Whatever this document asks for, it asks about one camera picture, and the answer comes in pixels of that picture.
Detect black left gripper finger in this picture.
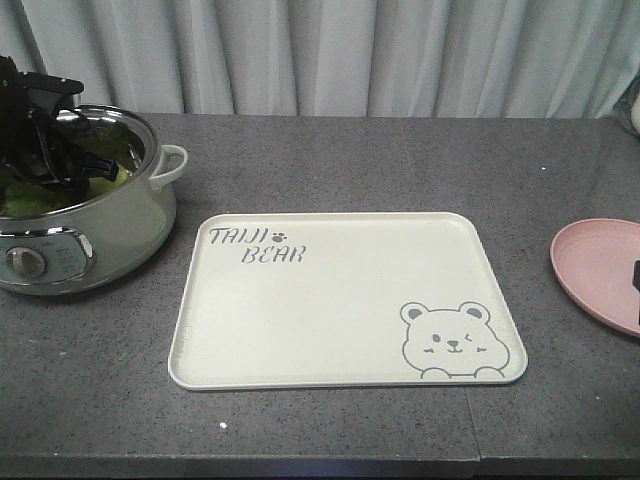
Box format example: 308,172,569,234
59,144,119,189
27,107,90,186

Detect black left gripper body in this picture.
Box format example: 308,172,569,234
1,56,84,173

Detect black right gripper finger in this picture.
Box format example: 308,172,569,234
632,260,640,296

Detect pink round plate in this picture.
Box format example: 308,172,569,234
550,218,639,337

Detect green lettuce leaf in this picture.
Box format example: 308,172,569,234
1,124,145,217

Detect cream bear serving tray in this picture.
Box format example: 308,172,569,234
168,212,528,390

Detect green electric cooking pot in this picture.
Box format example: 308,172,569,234
1,105,188,295

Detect grey stone countertop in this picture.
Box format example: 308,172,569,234
1,114,639,478

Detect white pleated curtain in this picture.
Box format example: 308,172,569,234
1,1,639,118

